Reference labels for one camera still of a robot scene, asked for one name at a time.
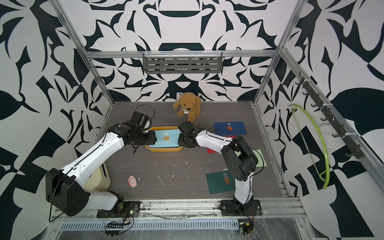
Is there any yellow plastic storage box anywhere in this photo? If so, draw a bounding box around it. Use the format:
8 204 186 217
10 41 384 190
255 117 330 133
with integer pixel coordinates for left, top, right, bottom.
146 126 183 152

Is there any light blue envelope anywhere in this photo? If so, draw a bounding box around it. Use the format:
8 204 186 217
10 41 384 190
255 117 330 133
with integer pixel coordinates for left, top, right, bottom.
149 129 181 149

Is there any dark green envelope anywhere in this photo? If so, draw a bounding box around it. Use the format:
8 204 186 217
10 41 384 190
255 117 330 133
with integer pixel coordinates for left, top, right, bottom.
206 170 235 195

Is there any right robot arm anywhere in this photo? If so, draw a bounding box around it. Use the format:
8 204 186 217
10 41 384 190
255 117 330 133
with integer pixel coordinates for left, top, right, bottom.
178 121 259 217

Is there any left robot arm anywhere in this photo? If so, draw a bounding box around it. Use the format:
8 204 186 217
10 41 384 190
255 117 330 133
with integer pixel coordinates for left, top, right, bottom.
46 111 157 217

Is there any red envelope right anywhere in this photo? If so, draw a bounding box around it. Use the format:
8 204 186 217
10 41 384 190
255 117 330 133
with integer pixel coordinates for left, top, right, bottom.
207 135 236 154

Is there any brown plush dog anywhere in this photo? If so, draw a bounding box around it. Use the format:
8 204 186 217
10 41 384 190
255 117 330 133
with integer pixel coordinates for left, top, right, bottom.
173 93 203 123

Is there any dark blue envelope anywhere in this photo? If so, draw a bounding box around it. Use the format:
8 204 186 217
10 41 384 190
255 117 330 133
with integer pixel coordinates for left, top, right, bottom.
214 122 247 136

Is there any small pink toy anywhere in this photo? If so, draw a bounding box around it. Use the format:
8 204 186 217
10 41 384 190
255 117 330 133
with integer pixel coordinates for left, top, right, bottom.
128 176 138 188

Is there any cream plastic container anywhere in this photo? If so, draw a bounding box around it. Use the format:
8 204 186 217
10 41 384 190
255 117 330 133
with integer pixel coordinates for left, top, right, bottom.
83 163 111 192

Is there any light green envelope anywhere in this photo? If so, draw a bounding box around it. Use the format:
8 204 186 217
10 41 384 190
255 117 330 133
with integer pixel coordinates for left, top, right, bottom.
235 150 267 171

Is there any green plastic hanger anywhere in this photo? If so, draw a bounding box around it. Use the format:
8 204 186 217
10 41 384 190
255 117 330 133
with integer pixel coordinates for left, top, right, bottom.
289 104 331 190

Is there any grey metal wall shelf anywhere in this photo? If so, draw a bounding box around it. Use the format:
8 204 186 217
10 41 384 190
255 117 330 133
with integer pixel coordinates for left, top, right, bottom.
143 51 224 74

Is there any black wall hook rail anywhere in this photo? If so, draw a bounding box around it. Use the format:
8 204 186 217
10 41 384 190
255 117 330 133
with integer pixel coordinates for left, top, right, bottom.
297 72 365 159

